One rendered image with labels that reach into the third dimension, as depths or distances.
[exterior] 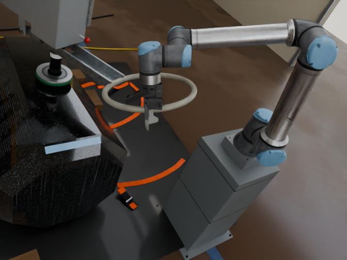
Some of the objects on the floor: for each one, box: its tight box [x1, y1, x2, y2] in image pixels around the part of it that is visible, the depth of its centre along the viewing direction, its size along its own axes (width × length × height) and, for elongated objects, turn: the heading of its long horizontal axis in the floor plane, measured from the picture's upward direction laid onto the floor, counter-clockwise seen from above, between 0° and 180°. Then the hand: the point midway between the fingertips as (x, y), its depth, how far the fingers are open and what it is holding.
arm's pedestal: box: [156, 128, 280, 260], centre depth 223 cm, size 50×50×85 cm
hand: (147, 123), depth 142 cm, fingers open, 12 cm apart
